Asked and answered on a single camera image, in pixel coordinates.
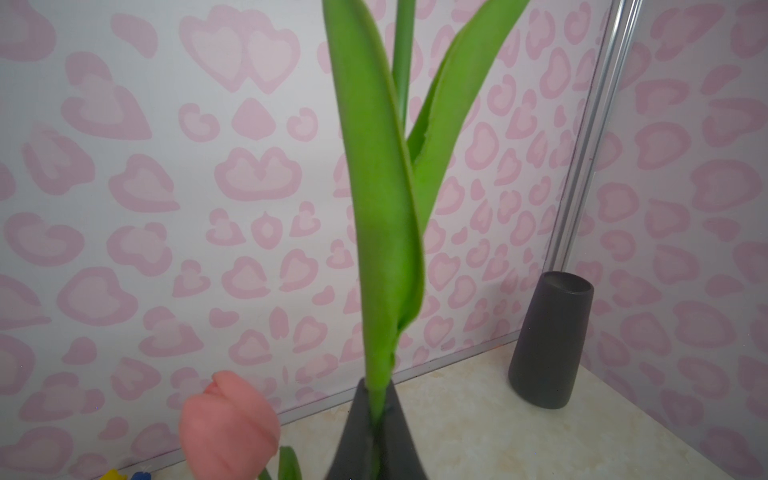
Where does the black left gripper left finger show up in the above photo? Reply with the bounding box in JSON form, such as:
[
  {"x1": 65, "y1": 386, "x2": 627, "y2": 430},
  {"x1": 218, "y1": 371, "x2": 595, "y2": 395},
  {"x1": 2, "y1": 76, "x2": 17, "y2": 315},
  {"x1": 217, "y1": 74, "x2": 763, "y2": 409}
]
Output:
[{"x1": 326, "y1": 379, "x2": 374, "y2": 480}]

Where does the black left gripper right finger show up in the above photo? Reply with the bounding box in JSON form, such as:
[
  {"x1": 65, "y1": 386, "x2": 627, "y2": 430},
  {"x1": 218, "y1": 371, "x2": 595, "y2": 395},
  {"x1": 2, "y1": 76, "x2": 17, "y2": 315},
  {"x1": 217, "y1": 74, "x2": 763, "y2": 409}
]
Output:
[{"x1": 377, "y1": 382, "x2": 428, "y2": 480}]

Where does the pink tulip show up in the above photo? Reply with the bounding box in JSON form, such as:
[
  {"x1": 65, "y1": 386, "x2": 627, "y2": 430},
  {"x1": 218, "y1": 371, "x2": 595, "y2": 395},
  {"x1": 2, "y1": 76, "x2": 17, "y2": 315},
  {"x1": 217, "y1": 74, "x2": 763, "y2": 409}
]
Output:
[{"x1": 179, "y1": 371, "x2": 281, "y2": 479}]

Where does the black tapered vase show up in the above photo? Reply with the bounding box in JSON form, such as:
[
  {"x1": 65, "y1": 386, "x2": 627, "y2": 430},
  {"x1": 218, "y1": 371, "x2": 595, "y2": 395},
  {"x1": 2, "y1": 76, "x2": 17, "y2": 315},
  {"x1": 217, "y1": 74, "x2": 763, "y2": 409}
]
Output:
[{"x1": 508, "y1": 271, "x2": 594, "y2": 410}]

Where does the yellow tulip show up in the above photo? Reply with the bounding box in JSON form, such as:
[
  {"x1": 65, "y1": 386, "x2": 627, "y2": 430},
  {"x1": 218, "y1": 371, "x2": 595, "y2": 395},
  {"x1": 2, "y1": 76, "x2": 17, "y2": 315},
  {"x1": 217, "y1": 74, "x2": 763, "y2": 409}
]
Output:
[{"x1": 322, "y1": 1, "x2": 526, "y2": 423}]

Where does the bunch of artificial tulips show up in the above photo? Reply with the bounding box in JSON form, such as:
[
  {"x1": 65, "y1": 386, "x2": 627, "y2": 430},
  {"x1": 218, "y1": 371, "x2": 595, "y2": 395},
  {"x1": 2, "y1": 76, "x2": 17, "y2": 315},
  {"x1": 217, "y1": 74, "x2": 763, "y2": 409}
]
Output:
[{"x1": 99, "y1": 469, "x2": 153, "y2": 480}]

